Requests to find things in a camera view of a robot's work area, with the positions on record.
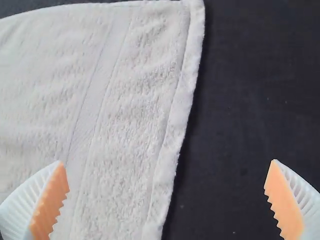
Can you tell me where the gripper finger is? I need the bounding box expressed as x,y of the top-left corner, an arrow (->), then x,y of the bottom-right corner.
0,160 -> 71,240
263,158 -> 320,240

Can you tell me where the pale towel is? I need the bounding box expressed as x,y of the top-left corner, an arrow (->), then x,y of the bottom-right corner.
0,0 -> 206,240

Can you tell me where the black mat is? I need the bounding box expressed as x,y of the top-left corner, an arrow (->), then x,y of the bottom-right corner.
0,0 -> 320,240

